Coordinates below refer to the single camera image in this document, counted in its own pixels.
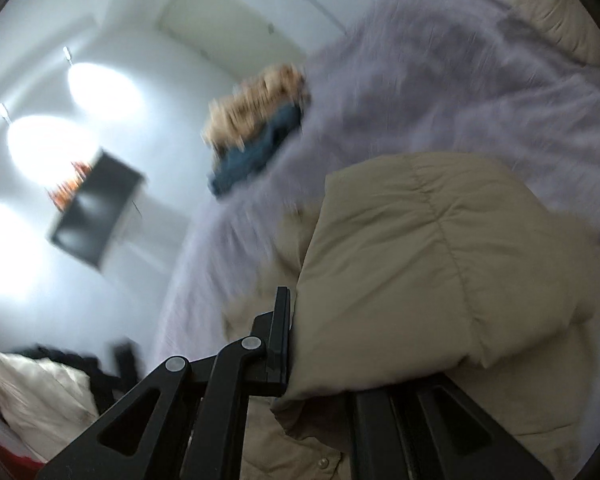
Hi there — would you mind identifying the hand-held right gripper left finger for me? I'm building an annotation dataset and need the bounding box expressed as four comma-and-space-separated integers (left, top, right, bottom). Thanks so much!
35, 286, 293, 480

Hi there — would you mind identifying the small orange ornament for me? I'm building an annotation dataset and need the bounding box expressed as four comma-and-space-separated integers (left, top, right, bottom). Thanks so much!
46, 160, 90, 208

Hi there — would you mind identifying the blue cloth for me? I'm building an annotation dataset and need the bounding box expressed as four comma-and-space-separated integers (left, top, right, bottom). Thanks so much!
207, 105, 303, 198

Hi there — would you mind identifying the beige padded cloth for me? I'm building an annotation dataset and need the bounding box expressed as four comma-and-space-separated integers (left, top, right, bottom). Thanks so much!
490, 0, 600, 67

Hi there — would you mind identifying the tan striped cloth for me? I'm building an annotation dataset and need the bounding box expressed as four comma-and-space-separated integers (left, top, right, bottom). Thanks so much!
202, 63, 312, 153

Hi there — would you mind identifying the beige puffer jacket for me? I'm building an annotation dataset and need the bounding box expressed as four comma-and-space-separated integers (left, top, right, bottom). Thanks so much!
222, 151, 600, 480

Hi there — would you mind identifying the lavender fuzzy blanket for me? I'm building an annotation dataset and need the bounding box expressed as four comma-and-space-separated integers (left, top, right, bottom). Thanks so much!
150, 0, 600, 480

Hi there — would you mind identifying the white door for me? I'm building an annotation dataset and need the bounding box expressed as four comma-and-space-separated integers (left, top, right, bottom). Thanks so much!
155, 0, 306, 81

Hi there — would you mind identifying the white cloth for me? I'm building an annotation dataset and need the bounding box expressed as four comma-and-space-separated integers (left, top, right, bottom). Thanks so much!
0, 351, 101, 461

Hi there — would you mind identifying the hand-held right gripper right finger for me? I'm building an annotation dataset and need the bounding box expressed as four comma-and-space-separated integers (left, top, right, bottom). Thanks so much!
347, 376, 556, 480

